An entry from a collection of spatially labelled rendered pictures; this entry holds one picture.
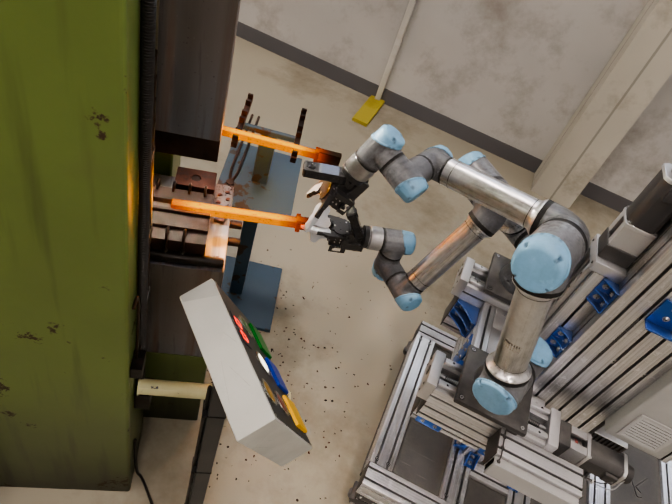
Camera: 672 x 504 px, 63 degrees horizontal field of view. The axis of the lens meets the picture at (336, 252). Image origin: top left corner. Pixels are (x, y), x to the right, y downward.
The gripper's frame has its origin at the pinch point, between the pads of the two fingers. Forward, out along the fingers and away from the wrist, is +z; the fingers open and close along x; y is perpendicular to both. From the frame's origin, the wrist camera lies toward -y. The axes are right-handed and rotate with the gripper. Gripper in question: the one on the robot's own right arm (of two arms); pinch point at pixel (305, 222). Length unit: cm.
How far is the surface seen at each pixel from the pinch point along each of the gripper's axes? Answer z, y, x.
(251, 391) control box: 15, -19, -68
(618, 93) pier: -206, 16, 177
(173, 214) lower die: 37.7, 1.2, -3.3
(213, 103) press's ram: 29, -46, -17
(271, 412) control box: 11, -20, -72
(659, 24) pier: -203, -27, 179
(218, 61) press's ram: 29, -55, -17
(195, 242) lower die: 30.5, 2.2, -12.0
